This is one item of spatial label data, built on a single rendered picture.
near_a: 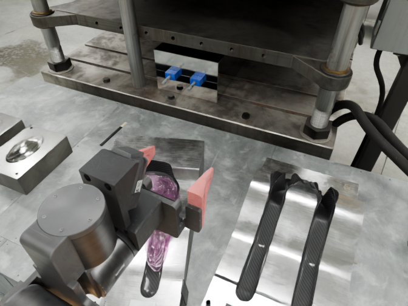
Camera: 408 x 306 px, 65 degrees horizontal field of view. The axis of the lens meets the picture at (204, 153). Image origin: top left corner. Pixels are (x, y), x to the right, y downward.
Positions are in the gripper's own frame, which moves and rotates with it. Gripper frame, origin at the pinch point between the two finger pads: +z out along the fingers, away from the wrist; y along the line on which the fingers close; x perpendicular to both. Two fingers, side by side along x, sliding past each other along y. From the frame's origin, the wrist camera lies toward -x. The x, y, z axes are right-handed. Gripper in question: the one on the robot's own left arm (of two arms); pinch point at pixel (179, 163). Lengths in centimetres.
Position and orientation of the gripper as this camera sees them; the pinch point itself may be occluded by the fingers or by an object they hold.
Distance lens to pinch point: 46.2
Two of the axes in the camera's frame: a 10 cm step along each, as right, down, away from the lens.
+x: -0.1, 7.3, 6.8
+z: 4.6, -6.0, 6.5
